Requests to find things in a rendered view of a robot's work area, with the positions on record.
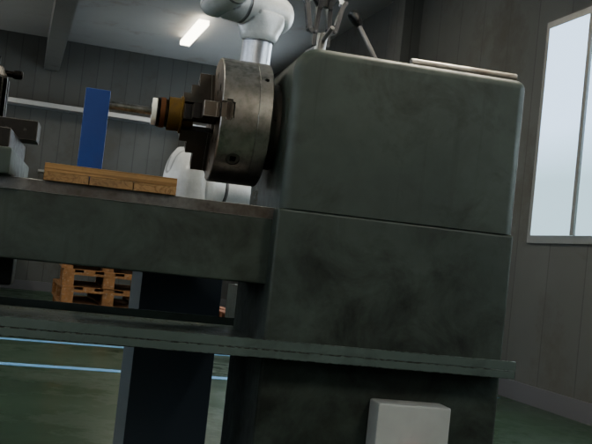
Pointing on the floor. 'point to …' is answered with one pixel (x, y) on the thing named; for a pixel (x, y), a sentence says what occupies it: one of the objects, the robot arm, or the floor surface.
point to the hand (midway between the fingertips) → (320, 47)
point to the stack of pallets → (101, 294)
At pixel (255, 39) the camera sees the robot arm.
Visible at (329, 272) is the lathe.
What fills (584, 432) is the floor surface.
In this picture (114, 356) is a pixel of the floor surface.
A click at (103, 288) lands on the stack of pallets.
